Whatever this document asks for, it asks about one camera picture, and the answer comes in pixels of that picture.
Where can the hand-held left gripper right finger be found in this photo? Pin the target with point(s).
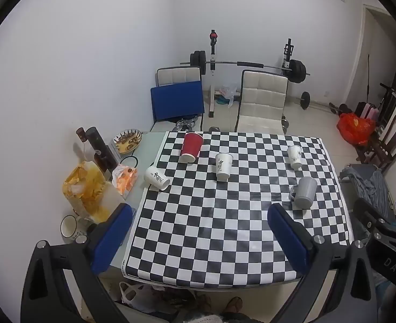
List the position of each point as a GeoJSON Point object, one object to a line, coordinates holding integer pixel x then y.
{"type": "Point", "coordinates": [290, 239]}

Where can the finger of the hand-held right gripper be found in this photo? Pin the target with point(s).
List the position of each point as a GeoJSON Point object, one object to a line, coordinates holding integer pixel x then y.
{"type": "Point", "coordinates": [367, 213]}

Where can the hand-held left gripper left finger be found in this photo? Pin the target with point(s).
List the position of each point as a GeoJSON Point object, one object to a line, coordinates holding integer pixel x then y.
{"type": "Point", "coordinates": [114, 239]}

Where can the small white cup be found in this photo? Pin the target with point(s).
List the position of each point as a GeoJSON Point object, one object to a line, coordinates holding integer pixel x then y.
{"type": "Point", "coordinates": [80, 239]}

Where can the white printed paper cup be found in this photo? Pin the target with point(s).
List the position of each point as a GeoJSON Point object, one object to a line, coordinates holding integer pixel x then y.
{"type": "Point", "coordinates": [295, 156]}
{"type": "Point", "coordinates": [224, 168]}
{"type": "Point", "coordinates": [155, 176]}

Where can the red plastic cup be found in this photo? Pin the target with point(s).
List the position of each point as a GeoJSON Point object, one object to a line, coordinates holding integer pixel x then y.
{"type": "Point", "coordinates": [190, 146]}

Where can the grey cloth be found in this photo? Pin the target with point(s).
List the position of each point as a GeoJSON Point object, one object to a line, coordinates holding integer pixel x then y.
{"type": "Point", "coordinates": [369, 181]}

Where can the white bowl with black rim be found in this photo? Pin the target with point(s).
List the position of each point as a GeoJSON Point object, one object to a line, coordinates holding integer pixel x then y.
{"type": "Point", "coordinates": [68, 227]}

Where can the grey mug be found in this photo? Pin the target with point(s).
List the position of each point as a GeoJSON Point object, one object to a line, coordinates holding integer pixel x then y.
{"type": "Point", "coordinates": [306, 191]}

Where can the white plastic bag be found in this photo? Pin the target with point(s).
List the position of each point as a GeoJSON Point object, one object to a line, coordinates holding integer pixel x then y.
{"type": "Point", "coordinates": [134, 292]}

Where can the yellow snack bag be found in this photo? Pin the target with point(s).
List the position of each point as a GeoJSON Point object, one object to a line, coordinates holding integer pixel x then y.
{"type": "Point", "coordinates": [85, 188]}

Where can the orange white packet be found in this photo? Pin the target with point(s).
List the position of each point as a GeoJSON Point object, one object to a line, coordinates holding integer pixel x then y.
{"type": "Point", "coordinates": [125, 180]}

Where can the dark wooden chair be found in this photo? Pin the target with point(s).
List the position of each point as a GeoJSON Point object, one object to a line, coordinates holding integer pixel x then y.
{"type": "Point", "coordinates": [391, 141]}

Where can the black white checkered tablecloth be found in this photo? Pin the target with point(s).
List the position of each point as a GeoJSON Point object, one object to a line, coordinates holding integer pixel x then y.
{"type": "Point", "coordinates": [218, 232]}

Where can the red plastic bag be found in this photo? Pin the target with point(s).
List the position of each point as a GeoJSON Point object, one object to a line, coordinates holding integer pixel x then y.
{"type": "Point", "coordinates": [356, 128]}

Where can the person's foot in sandal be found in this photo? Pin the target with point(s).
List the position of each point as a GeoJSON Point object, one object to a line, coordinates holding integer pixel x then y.
{"type": "Point", "coordinates": [233, 308]}

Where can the dark tall bottle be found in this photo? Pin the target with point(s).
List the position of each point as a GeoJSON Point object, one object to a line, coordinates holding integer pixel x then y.
{"type": "Point", "coordinates": [100, 148]}

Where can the patterned bowl with food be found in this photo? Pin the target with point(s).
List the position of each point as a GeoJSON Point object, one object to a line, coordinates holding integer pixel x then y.
{"type": "Point", "coordinates": [128, 140]}

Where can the pink suitcase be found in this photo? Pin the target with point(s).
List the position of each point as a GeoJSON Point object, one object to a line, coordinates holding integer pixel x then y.
{"type": "Point", "coordinates": [367, 111]}

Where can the small black barbell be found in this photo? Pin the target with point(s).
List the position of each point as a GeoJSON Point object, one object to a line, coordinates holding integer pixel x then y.
{"type": "Point", "coordinates": [305, 100]}

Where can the white padded chair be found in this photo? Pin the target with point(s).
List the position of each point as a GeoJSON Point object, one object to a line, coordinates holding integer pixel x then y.
{"type": "Point", "coordinates": [261, 104]}
{"type": "Point", "coordinates": [177, 75]}

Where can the blue chair back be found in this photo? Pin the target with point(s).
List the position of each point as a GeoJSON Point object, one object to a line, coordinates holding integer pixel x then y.
{"type": "Point", "coordinates": [177, 102]}

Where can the clear plastic bag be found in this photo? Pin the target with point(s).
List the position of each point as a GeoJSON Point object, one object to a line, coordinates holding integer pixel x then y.
{"type": "Point", "coordinates": [228, 94]}

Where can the white barbell rack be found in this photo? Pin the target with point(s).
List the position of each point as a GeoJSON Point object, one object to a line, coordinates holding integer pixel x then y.
{"type": "Point", "coordinates": [212, 74]}

